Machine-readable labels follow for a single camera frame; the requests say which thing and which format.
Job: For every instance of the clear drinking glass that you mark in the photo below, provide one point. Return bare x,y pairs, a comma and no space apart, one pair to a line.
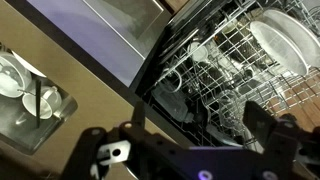
230,113

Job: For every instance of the white plate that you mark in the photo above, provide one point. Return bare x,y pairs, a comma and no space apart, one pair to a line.
279,47
304,38

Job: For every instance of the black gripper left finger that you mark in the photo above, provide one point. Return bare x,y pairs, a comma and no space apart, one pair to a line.
138,116

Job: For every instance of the open dishwasher door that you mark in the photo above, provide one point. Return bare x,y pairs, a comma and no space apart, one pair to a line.
119,34

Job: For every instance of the white bowl in sink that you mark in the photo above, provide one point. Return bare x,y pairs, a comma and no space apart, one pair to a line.
14,77

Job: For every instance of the dishwasher lower wire rack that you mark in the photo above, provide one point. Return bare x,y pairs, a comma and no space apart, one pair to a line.
210,49

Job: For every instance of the kitchen sink basin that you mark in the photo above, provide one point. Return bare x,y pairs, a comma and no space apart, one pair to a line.
19,128

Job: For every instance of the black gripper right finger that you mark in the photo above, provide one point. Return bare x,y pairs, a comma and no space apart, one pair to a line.
258,121

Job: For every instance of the white cup in sink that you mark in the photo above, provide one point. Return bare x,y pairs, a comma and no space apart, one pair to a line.
50,101

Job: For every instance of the white plate front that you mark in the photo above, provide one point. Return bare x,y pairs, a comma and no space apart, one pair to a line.
279,47

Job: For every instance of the white plate rear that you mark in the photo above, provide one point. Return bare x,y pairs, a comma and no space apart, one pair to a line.
304,38

